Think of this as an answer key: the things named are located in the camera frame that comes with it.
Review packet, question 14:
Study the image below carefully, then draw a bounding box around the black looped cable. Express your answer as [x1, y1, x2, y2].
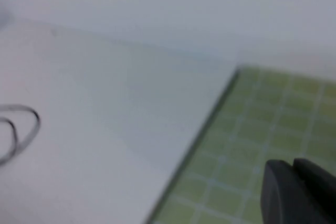
[0, 104, 42, 167]

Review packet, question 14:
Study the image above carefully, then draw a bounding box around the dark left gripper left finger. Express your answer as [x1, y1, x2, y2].
[260, 159, 329, 224]

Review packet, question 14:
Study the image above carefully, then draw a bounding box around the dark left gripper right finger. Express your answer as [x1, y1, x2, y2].
[293, 158, 336, 224]

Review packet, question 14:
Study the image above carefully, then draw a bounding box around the green grid cutting mat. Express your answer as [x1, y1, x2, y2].
[145, 64, 336, 224]

